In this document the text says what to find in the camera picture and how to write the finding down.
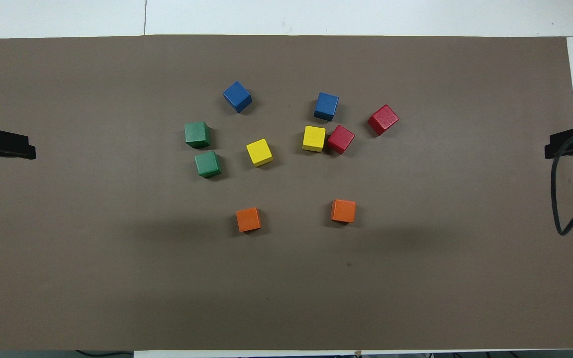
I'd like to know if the brown table mat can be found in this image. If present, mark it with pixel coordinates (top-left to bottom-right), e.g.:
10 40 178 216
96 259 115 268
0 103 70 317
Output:
0 34 573 351

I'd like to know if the red wooden block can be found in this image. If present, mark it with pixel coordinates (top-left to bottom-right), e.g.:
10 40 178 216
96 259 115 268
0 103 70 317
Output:
327 124 356 155
368 104 400 136

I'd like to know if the orange wooden block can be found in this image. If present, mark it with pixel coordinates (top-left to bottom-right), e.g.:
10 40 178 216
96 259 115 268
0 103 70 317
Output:
236 207 262 233
331 199 357 223

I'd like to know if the green wooden block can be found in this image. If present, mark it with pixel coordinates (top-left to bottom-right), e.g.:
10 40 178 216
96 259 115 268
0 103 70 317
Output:
194 151 222 179
184 121 211 149

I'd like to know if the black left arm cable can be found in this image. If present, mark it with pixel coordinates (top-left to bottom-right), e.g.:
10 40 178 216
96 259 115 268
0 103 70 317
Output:
75 350 134 357

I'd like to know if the yellow wooden block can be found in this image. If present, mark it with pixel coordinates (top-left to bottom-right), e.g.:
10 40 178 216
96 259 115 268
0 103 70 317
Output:
302 125 327 152
246 138 274 167

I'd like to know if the blue wooden block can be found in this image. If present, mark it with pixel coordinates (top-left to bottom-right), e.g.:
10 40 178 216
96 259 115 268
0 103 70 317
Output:
223 81 253 114
313 92 340 122

